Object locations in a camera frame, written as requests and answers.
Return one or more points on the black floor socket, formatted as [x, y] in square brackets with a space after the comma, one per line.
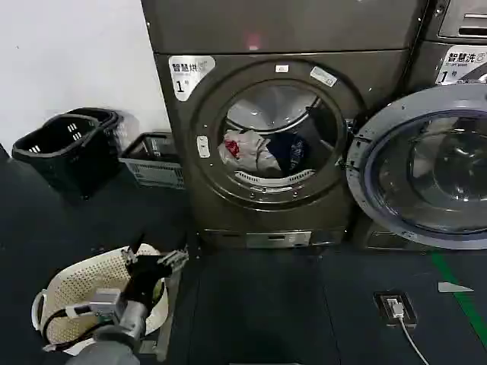
[409, 317]

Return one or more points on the white washer label sticker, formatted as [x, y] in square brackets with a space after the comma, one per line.
[458, 62]

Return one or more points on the grey slatted plastic crate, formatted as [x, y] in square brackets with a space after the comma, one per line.
[156, 171]

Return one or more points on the grey metal frame bar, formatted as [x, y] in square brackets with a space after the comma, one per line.
[172, 304]

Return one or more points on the white perforated laundry basket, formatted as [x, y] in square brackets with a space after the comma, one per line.
[87, 281]

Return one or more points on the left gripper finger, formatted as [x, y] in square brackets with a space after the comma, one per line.
[128, 256]
[173, 260]

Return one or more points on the grey dryer machine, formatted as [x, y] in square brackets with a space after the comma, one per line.
[266, 49]

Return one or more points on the white dryer label sticker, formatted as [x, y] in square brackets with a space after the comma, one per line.
[186, 76]

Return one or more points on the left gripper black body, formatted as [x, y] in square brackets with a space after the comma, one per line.
[145, 277]

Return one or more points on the grey washer machine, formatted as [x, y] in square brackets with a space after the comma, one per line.
[430, 61]

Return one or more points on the white garment with red print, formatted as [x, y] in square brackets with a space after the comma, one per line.
[247, 150]

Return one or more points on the round glass dryer door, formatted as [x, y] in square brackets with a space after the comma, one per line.
[426, 167]

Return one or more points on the dark blue garment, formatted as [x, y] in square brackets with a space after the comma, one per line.
[291, 150]

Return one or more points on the large black plastic basket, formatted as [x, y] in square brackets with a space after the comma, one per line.
[64, 159]

